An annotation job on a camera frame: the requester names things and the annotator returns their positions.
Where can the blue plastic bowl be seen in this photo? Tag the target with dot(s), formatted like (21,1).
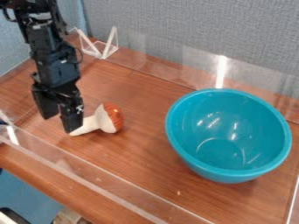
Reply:
(228,134)

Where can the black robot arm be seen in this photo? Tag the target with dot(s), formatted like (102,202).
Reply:
(42,28)

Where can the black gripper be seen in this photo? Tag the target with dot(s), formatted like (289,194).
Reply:
(54,90)

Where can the clear acrylic front barrier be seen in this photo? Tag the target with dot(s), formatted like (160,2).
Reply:
(41,159)

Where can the clear acrylic left barrier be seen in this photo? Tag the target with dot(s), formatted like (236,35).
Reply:
(16,97)

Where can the white brown plush mushroom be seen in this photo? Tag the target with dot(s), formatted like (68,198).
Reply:
(106,119)

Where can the clear acrylic barrier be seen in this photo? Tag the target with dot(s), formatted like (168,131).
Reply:
(41,159)
(197,69)
(16,97)

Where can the clear acrylic back barrier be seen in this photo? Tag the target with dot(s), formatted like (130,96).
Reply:
(197,69)

